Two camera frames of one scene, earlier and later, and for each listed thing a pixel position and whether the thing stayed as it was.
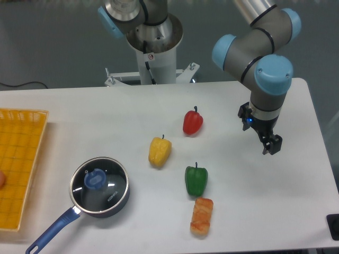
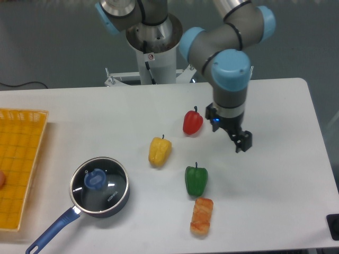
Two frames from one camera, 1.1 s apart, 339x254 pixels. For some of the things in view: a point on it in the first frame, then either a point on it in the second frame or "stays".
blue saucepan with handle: (99, 187) stays
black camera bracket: (244, 114) to (211, 115)
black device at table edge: (332, 220) stays
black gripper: (265, 128) to (233, 126)
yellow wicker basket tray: (21, 132) stays
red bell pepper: (192, 122) stays
